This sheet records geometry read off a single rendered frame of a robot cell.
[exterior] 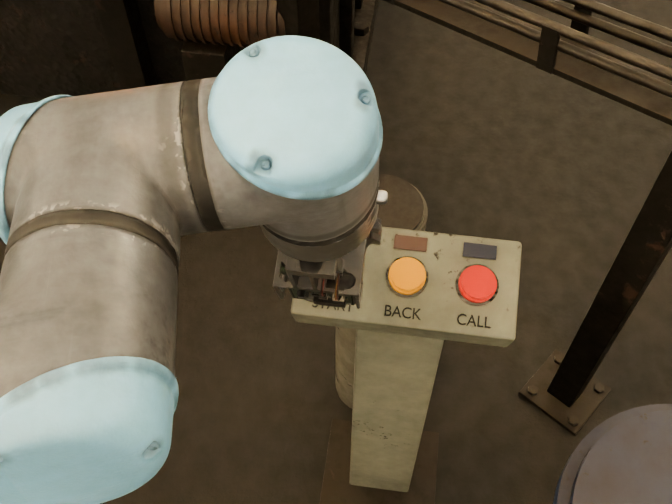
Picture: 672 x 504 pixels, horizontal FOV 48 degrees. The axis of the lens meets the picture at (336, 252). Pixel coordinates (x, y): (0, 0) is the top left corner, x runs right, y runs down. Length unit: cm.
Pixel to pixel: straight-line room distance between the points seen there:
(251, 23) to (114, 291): 98
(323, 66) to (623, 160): 148
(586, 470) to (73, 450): 70
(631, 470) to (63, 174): 73
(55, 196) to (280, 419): 103
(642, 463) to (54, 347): 75
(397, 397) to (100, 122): 66
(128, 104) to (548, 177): 141
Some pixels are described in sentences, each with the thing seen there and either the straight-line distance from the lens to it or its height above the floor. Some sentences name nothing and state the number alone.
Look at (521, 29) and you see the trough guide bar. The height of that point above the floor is 70.
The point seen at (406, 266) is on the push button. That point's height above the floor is 61.
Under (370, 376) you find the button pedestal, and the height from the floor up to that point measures 42.
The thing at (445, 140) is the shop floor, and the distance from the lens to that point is 180.
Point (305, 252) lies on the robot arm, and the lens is 52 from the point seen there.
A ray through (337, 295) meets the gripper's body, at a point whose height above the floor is 78.
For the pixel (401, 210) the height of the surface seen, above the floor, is 52.
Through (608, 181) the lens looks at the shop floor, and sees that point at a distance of 180.
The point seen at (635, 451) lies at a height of 43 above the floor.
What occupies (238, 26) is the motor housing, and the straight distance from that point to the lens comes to 132.
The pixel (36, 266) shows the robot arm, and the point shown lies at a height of 99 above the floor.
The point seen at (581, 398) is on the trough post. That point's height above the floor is 1.
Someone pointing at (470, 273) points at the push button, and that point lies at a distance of 82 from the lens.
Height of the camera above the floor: 128
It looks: 54 degrees down
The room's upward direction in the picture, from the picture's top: straight up
